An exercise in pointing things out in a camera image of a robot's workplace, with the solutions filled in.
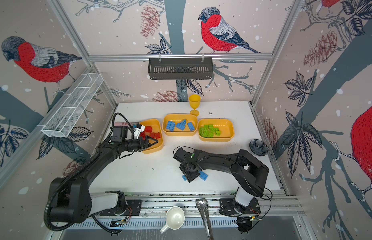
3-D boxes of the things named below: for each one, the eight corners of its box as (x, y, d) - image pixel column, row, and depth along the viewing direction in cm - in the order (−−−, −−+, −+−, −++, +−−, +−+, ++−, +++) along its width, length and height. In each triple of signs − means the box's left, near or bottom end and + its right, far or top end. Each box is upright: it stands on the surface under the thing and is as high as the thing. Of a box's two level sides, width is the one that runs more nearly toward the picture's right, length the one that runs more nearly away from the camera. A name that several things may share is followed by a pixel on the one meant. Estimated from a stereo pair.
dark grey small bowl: (249, 155, 94) (252, 152, 90) (246, 143, 100) (248, 139, 96) (266, 155, 94) (270, 152, 90) (262, 143, 99) (265, 139, 96)
